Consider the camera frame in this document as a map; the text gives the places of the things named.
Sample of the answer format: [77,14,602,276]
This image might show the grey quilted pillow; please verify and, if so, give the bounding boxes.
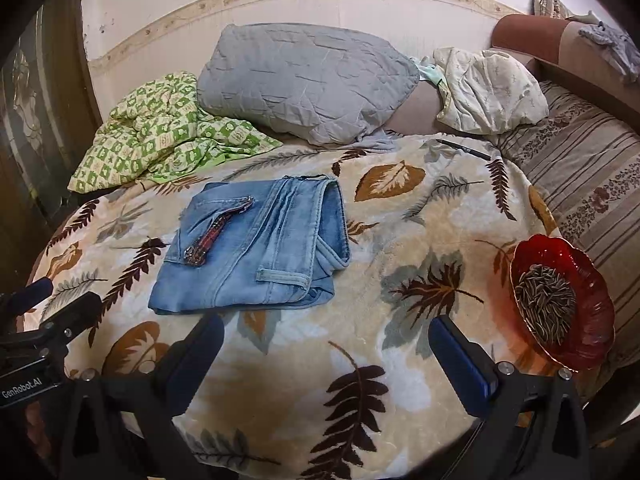
[196,23,421,148]

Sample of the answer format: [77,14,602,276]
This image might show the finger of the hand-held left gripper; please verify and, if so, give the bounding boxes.
[0,291,103,356]
[0,277,55,318]

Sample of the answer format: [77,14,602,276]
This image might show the white pillow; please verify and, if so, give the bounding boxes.
[432,47,551,136]

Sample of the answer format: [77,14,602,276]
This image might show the green checkered blanket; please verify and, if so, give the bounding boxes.
[67,72,283,193]

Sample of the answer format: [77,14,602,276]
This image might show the black pen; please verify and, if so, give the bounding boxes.
[435,138,493,162]

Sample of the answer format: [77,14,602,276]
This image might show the striped floral cushion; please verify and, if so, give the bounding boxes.
[495,80,640,361]

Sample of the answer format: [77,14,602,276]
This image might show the brown sofa armrest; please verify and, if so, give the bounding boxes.
[490,14,640,121]

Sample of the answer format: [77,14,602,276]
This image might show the leaf print blanket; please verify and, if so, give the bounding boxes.
[22,132,601,480]

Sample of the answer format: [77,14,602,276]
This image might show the grey crumpled cloth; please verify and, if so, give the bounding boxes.
[579,21,640,83]

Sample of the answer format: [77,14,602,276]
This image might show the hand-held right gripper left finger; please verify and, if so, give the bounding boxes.
[55,312,226,480]

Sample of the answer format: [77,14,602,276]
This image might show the dark wooden door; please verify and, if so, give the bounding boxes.
[0,0,101,291]

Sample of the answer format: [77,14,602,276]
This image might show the pale green cloth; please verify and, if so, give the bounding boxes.
[410,56,446,86]

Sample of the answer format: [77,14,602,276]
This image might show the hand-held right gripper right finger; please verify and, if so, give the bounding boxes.
[429,314,591,480]

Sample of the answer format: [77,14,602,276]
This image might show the red glass bowl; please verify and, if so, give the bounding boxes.
[509,234,616,373]

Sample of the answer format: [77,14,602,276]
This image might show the blue denim pants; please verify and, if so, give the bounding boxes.
[149,175,352,316]

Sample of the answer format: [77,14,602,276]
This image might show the pile of sunflower seeds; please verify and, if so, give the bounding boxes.
[514,264,578,347]

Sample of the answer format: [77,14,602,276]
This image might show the small patterned cushion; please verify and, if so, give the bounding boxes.
[531,0,576,21]

